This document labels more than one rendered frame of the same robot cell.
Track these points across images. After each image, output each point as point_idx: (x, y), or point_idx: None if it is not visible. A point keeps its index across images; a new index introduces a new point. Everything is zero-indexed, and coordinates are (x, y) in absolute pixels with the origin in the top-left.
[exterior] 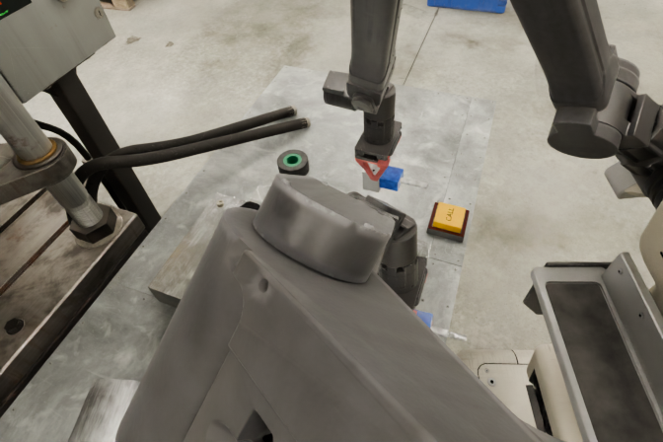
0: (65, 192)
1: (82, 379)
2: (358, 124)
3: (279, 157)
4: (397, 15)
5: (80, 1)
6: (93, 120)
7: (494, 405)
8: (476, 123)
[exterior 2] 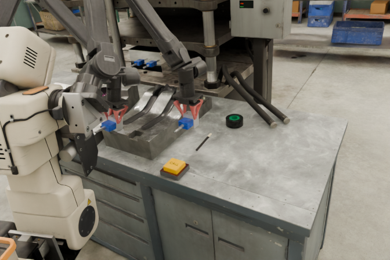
0: (206, 62)
1: None
2: (274, 147)
3: (237, 114)
4: (136, 13)
5: (272, 17)
6: (257, 64)
7: None
8: (272, 205)
